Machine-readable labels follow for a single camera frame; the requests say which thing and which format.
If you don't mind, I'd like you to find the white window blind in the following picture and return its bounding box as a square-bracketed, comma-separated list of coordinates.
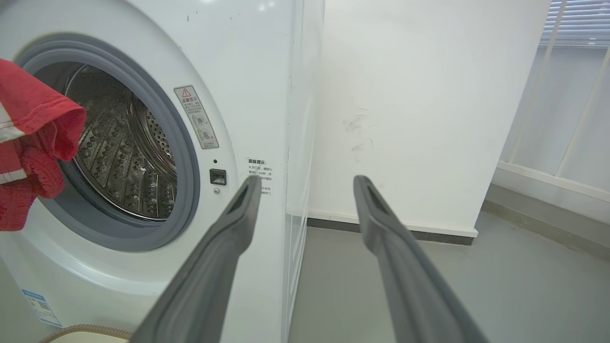
[540, 0, 610, 47]

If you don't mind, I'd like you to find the white front-load washing machine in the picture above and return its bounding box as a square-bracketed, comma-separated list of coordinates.
[0, 0, 325, 343]

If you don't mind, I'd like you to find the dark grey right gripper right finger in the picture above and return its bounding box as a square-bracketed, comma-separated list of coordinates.
[353, 175, 491, 343]

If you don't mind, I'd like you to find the red garment with white stripes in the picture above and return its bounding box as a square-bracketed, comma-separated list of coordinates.
[0, 59, 87, 232]

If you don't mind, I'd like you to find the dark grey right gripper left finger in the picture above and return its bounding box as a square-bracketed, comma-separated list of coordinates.
[130, 175, 263, 343]

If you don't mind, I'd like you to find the white window frame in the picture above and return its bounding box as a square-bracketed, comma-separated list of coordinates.
[493, 0, 610, 203]

